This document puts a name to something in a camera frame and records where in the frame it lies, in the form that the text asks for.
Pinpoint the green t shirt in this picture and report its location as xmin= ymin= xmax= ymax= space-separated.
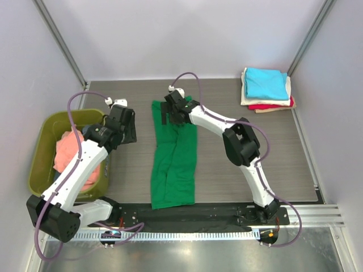
xmin=150 ymin=100 xmax=197 ymax=210

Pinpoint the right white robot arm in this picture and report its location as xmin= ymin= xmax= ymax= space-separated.
xmin=162 ymin=86 xmax=280 ymax=224

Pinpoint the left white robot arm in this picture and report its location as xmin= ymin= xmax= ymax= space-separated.
xmin=26 ymin=104 xmax=137 ymax=243

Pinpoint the salmon pink t shirt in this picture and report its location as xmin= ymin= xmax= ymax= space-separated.
xmin=53 ymin=130 xmax=100 ymax=191

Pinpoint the olive green plastic bin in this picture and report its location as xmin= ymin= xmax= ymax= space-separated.
xmin=28 ymin=109 xmax=111 ymax=202

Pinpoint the folded cream t shirt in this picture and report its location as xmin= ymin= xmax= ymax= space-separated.
xmin=240 ymin=68 xmax=292 ymax=106

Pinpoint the folded red t shirt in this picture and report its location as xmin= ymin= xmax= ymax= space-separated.
xmin=248 ymin=97 xmax=295 ymax=111

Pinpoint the folded tan t shirt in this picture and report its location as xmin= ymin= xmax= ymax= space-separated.
xmin=254 ymin=97 xmax=297 ymax=113

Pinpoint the folded cyan t shirt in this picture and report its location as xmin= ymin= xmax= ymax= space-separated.
xmin=244 ymin=67 xmax=289 ymax=101

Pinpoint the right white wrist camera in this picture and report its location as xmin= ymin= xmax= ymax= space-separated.
xmin=168 ymin=85 xmax=185 ymax=98

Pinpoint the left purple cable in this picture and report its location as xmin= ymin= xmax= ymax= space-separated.
xmin=34 ymin=91 xmax=145 ymax=262

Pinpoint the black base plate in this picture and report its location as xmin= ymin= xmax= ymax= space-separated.
xmin=103 ymin=202 xmax=290 ymax=233

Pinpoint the white slotted cable duct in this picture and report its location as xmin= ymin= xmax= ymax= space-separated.
xmin=70 ymin=229 xmax=260 ymax=242

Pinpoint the left aluminium corner post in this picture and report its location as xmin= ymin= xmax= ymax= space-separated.
xmin=33 ymin=0 xmax=87 ymax=90

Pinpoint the aluminium corner post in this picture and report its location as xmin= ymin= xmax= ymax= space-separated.
xmin=288 ymin=0 xmax=336 ymax=77
xmin=33 ymin=0 xmax=87 ymax=90

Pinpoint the aluminium rail frame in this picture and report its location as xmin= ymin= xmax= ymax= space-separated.
xmin=33 ymin=205 xmax=345 ymax=231

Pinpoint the right aluminium corner post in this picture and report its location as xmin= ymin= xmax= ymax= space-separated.
xmin=288 ymin=0 xmax=336 ymax=77

